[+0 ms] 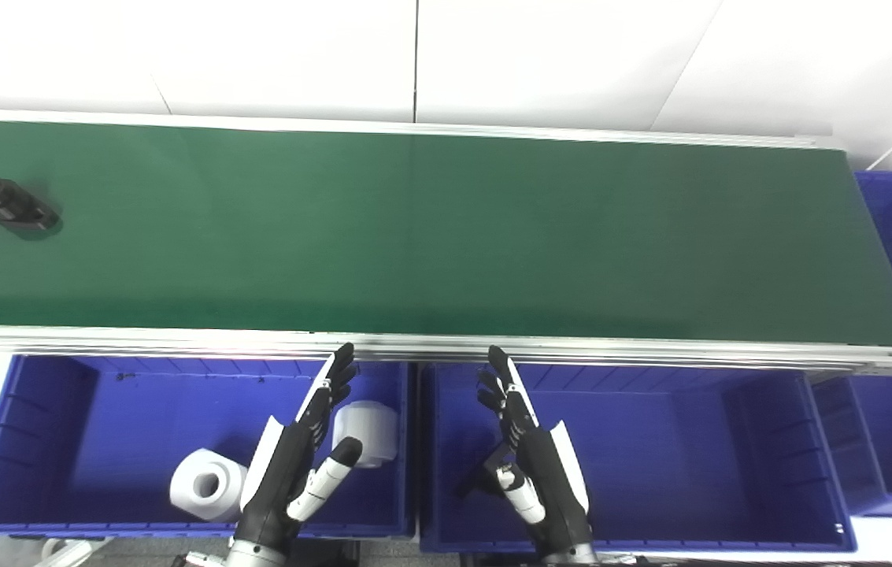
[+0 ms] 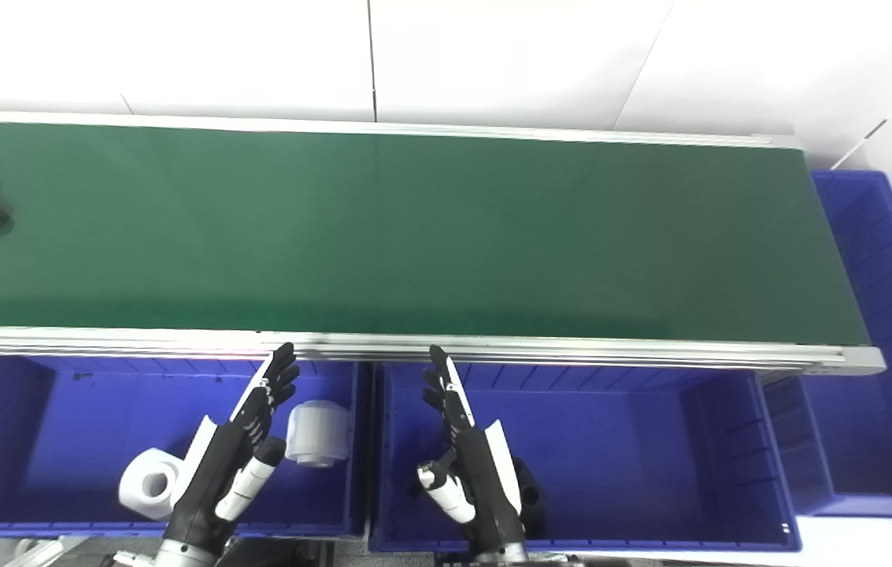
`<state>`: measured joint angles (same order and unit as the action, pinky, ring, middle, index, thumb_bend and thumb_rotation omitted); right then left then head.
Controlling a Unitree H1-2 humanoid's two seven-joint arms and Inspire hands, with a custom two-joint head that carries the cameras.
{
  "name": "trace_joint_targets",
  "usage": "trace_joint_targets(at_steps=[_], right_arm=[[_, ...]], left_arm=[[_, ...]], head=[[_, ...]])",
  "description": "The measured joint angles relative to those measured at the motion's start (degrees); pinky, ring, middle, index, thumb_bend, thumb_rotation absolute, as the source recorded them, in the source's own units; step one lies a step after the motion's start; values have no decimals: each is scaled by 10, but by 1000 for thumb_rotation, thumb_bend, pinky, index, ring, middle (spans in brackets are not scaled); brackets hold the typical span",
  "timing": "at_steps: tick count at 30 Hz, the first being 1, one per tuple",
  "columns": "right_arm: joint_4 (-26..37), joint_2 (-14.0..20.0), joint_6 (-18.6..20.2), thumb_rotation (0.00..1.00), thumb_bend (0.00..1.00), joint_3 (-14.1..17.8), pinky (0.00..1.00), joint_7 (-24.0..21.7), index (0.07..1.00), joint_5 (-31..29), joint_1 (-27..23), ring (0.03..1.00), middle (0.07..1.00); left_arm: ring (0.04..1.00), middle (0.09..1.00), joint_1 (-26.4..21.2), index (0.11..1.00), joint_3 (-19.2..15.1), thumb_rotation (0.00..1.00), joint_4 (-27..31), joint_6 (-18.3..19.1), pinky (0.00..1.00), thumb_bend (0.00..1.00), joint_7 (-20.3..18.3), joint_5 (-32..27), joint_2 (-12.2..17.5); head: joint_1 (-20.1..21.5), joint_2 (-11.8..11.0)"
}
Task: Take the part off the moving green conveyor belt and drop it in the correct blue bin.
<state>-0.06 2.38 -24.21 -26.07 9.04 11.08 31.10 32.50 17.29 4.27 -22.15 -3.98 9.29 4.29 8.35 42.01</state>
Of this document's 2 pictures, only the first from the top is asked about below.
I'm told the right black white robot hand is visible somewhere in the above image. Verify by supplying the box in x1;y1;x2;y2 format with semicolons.
477;345;596;556

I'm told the white capped cylinder part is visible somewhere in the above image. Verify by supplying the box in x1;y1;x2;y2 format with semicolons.
333;401;399;469

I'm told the green conveyor belt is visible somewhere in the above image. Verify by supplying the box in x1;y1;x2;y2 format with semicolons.
0;120;892;347
0;109;892;377

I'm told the black flange part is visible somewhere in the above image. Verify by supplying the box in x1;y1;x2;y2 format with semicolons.
0;178;62;233

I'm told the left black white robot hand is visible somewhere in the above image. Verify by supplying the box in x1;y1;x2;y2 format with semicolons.
237;343;364;552

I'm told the blue bin with black part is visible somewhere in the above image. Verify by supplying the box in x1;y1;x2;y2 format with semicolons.
418;362;857;554

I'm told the blue bin with white parts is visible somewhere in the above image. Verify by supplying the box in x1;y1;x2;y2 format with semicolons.
0;354;417;540

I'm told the white hollow cylinder part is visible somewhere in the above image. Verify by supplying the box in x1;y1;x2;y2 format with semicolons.
170;448;248;522

